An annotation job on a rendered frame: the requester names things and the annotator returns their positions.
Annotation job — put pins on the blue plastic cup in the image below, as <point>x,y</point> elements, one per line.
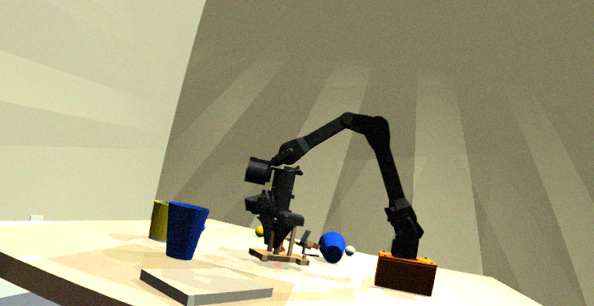
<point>185,225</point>
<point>332,246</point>

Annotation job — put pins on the yellow cup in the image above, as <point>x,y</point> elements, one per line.
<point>159,221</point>

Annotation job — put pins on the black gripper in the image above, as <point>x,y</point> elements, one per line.
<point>285,221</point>

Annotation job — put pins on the white ball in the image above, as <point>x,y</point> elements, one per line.
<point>349,250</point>

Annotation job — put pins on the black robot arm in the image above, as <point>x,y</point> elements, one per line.
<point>377,133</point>

